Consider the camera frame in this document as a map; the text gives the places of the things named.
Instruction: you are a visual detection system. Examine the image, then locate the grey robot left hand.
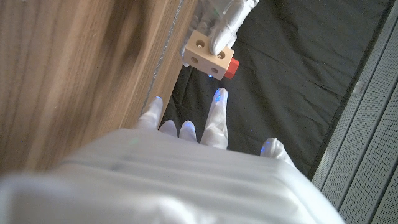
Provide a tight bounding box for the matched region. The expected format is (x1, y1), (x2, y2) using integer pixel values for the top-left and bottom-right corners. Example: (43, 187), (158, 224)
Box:
(181, 0), (261, 68)

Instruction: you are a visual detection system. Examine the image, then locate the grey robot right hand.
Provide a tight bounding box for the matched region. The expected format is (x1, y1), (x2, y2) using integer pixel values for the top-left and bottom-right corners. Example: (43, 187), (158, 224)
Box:
(0, 87), (345, 224)

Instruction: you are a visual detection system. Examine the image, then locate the wooden block with holes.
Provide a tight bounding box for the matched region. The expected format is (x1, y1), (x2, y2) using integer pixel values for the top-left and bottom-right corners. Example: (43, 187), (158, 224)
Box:
(182, 30), (234, 81)

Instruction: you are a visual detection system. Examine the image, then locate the red screw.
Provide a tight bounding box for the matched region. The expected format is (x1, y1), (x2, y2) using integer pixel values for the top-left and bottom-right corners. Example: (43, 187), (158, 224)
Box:
(223, 57), (240, 80)

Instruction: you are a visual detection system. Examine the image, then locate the grey tape outline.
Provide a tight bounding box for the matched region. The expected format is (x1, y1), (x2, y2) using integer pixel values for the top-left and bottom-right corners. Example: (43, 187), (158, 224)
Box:
(140, 0), (186, 114)

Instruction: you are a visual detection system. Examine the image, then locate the black backdrop curtain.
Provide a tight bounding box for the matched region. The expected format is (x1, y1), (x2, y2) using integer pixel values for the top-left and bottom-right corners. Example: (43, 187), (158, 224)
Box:
(161, 0), (396, 178)

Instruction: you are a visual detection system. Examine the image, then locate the white perforated metal panel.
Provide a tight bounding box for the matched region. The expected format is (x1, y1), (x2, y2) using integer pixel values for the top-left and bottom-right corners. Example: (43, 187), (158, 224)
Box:
(312, 6), (398, 224)

